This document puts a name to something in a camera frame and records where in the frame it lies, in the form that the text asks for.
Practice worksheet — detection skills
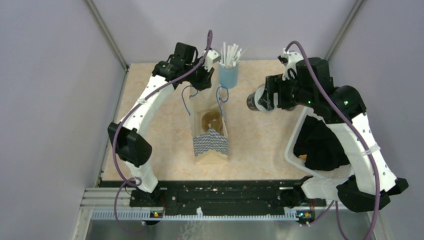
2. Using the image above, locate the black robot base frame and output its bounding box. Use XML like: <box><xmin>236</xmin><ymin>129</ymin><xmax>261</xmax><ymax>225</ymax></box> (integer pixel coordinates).
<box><xmin>99</xmin><ymin>178</ymin><xmax>327</xmax><ymax>216</ymax></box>

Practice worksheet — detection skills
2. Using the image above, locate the patterned paper takeout bag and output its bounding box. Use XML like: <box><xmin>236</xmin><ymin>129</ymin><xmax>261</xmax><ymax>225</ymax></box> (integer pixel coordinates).
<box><xmin>181</xmin><ymin>85</ymin><xmax>230</xmax><ymax>165</ymax></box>

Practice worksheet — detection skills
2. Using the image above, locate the single white cup lid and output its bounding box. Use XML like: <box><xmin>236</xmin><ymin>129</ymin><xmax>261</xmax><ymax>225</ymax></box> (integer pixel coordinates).
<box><xmin>255</xmin><ymin>85</ymin><xmax>273</xmax><ymax>113</ymax></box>

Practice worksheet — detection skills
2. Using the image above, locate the black cloth in basket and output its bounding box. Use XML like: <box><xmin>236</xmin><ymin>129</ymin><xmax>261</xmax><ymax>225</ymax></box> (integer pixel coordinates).
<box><xmin>293</xmin><ymin>115</ymin><xmax>350</xmax><ymax>171</ymax></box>

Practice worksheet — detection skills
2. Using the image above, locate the white cable duct strip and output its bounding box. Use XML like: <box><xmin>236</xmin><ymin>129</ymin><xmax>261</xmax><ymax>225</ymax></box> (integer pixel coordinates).
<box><xmin>91</xmin><ymin>207</ymin><xmax>310</xmax><ymax>221</ymax></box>

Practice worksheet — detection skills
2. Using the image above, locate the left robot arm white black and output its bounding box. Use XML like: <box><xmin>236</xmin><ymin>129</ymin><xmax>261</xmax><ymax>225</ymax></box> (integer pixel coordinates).
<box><xmin>107</xmin><ymin>42</ymin><xmax>221</xmax><ymax>207</ymax></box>

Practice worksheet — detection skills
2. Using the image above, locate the bundle of white straws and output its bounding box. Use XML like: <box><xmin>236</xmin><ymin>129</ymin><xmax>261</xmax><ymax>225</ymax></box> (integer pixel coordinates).
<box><xmin>219</xmin><ymin>42</ymin><xmax>249</xmax><ymax>69</ymax></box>

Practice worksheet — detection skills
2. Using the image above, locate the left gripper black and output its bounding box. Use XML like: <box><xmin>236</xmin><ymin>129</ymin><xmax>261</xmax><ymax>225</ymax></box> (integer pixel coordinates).
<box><xmin>184</xmin><ymin>58</ymin><xmax>215</xmax><ymax>92</ymax></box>

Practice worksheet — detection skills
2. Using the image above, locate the brown pulp cup carrier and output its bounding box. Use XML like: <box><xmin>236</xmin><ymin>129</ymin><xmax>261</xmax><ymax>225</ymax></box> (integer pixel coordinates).
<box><xmin>201</xmin><ymin>110</ymin><xmax>223</xmax><ymax>132</ymax></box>

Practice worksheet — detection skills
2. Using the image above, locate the single dark coffee cup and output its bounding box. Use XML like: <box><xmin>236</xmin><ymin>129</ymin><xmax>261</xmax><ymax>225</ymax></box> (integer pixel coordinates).
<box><xmin>246</xmin><ymin>92</ymin><xmax>262</xmax><ymax>112</ymax></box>

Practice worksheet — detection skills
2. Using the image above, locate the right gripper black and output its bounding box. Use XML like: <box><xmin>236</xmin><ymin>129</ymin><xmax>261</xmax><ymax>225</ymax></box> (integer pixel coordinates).
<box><xmin>259</xmin><ymin>71</ymin><xmax>315</xmax><ymax>111</ymax></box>

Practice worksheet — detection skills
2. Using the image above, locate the blue straw holder cup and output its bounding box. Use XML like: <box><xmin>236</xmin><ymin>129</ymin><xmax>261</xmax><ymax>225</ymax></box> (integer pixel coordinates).
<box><xmin>218</xmin><ymin>65</ymin><xmax>239</xmax><ymax>89</ymax></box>

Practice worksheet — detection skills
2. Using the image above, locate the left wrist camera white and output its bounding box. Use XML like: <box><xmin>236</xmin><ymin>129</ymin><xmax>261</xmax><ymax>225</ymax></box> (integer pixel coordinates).
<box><xmin>203</xmin><ymin>49</ymin><xmax>222</xmax><ymax>72</ymax></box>

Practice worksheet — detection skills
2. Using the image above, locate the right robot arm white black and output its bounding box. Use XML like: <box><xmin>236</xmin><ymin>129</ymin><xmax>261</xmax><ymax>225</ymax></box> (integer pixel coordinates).
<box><xmin>256</xmin><ymin>55</ymin><xmax>409</xmax><ymax>213</ymax></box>

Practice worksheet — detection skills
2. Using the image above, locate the white plastic basket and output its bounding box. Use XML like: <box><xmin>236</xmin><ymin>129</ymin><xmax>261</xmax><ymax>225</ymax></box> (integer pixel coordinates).
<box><xmin>283</xmin><ymin>107</ymin><xmax>355</xmax><ymax>181</ymax></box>

